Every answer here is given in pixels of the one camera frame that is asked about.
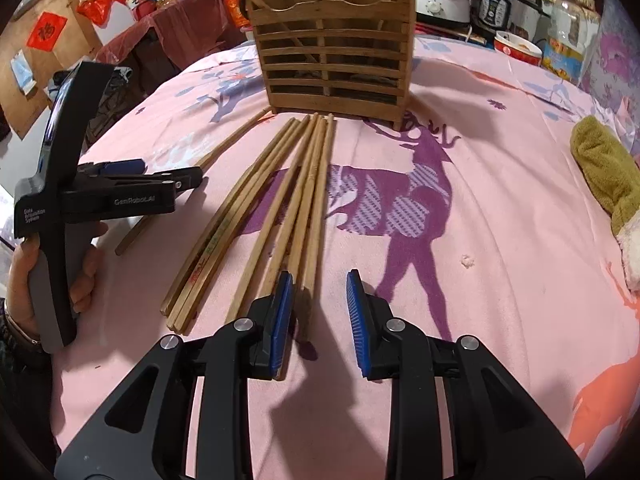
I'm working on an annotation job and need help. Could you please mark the cardboard sheet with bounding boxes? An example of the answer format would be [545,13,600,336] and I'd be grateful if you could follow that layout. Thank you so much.
[0,0,103,141]

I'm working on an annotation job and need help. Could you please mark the green plush slipper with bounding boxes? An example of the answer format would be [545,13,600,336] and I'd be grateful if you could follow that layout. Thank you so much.
[570,115,640,293]

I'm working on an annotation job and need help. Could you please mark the red packet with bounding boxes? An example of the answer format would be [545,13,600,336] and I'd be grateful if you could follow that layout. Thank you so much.
[76,0,117,24]

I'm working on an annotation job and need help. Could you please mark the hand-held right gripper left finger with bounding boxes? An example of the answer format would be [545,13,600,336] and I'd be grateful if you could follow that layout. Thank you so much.
[54,271,296,480]

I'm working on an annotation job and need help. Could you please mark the slatted wooden chopstick holder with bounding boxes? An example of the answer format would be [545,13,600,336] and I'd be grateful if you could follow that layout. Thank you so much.
[246,0,418,131]

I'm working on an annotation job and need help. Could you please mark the person's left hand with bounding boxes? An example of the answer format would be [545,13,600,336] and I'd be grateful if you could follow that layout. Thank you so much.
[6,221,109,333]

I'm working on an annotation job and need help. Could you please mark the red and white bowl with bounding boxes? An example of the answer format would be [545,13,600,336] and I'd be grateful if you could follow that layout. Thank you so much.
[494,30,543,67]

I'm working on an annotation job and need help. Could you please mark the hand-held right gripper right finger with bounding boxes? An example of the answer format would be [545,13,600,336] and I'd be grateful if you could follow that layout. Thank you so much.
[346,269,586,480]

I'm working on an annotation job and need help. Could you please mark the white electric pot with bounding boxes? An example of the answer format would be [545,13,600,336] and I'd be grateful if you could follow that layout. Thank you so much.
[415,0,473,26]

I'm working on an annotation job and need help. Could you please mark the blue face mask packet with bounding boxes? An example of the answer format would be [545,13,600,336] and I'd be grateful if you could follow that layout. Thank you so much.
[10,50,39,96]

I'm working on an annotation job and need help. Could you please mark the red cloth covered table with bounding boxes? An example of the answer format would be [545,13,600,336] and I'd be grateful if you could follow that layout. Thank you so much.
[97,0,253,126]

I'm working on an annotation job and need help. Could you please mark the clear cooking oil bottle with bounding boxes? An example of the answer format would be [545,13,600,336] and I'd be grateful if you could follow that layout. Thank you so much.
[542,0,601,83]

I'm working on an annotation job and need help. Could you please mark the silver black pressure cooker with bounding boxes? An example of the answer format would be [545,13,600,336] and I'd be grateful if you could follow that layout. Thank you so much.
[472,0,546,43]

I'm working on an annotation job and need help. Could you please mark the person's left forearm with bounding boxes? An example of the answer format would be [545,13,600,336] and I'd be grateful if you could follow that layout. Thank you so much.
[0,300,58,471]

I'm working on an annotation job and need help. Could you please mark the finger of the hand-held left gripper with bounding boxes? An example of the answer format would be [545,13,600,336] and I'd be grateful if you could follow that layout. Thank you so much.
[102,166,204,192]
[77,159,147,178]

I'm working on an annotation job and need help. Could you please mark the bundle of wooden chopsticks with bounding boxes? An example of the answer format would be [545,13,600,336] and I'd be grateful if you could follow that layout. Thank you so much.
[160,112,337,346]

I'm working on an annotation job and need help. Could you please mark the floral purple cloth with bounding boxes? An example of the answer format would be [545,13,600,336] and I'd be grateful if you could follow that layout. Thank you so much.
[580,0,640,161]

